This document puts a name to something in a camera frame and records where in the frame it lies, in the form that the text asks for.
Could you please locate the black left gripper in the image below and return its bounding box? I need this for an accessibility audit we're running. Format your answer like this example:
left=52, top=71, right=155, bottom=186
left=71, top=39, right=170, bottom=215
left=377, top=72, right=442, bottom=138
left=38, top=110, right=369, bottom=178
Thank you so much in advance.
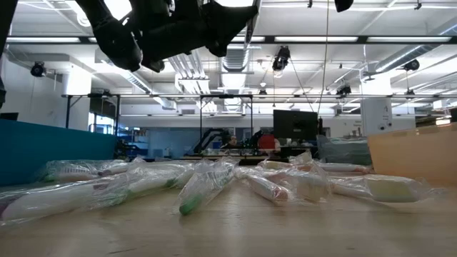
left=137, top=1, right=259, bottom=73

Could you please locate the white pillar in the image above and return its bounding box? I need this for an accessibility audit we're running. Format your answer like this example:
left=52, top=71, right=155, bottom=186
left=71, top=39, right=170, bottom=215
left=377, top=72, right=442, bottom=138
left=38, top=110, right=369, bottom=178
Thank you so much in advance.
left=360, top=73, right=393, bottom=138

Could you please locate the black computer monitor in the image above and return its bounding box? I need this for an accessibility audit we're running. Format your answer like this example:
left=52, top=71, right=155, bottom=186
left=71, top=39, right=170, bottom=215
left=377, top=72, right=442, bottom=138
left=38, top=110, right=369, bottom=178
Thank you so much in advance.
left=273, top=109, right=319, bottom=141

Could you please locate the grey plastic bin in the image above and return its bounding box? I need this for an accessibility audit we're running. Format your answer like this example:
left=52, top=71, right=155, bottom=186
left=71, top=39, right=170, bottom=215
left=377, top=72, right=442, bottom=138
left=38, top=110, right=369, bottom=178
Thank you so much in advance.
left=316, top=135, right=373, bottom=167

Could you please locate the cardboard box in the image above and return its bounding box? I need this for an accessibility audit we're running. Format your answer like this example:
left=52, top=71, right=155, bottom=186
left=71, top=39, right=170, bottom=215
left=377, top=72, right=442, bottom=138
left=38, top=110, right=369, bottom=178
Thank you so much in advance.
left=366, top=122, right=457, bottom=186

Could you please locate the green white toothbrush in wrapper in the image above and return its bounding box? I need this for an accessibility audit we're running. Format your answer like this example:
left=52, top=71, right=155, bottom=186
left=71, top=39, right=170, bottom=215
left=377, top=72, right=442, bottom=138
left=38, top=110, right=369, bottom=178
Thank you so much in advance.
left=176, top=156, right=239, bottom=216
left=124, top=164, right=196, bottom=201

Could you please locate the blue plastic bin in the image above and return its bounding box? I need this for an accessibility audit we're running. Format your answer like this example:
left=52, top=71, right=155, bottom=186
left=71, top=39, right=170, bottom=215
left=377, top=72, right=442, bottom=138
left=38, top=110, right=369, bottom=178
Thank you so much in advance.
left=0, top=119, right=119, bottom=186

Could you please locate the purple white toothbrush in wrapper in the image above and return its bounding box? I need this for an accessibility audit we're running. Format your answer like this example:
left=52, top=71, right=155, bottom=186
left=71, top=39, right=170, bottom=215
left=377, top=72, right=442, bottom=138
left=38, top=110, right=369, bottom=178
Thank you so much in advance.
left=0, top=173, right=131, bottom=223

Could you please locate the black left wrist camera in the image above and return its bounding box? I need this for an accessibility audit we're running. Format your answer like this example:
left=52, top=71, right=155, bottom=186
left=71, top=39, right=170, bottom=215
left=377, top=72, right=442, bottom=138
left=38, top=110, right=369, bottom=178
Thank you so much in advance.
left=128, top=0, right=211, bottom=21

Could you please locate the black metal rig frame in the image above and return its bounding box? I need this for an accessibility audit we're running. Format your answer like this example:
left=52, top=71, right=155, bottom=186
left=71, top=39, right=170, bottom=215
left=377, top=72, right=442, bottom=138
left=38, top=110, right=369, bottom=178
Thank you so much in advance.
left=63, top=93, right=121, bottom=136
left=199, top=94, right=254, bottom=158

